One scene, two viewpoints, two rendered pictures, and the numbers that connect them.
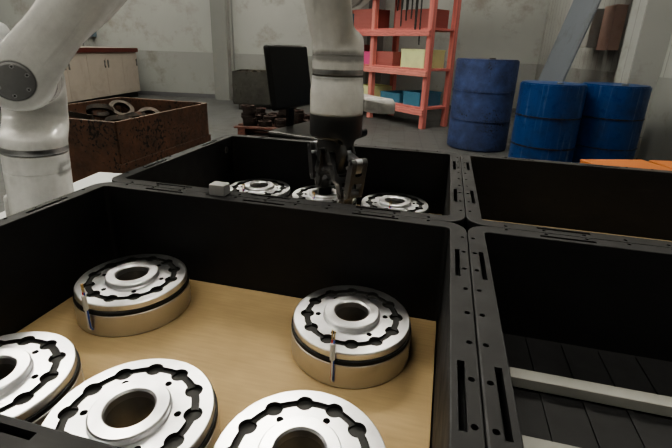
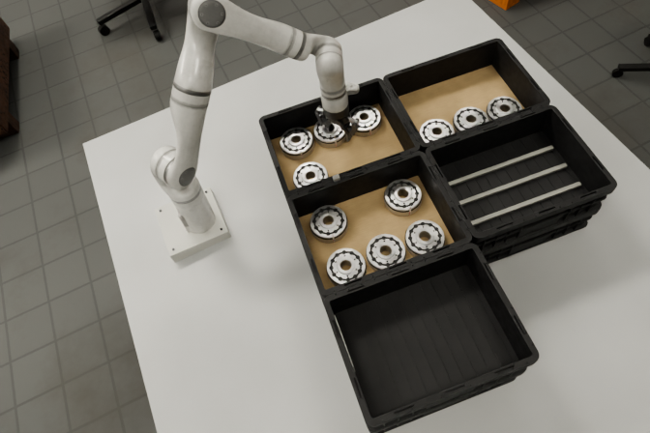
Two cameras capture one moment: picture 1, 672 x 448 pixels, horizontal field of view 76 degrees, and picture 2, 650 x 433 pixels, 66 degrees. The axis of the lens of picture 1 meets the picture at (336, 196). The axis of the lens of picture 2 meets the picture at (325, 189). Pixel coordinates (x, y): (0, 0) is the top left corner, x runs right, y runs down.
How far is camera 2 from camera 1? 110 cm
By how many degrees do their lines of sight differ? 42
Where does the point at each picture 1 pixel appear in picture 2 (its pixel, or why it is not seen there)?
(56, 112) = not seen: hidden behind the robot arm
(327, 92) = (337, 104)
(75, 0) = (198, 127)
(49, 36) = (193, 149)
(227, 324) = (364, 215)
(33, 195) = (201, 209)
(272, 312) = (370, 202)
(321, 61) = (332, 95)
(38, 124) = not seen: hidden behind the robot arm
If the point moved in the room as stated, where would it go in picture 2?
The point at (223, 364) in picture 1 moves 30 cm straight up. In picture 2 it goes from (378, 226) to (375, 166)
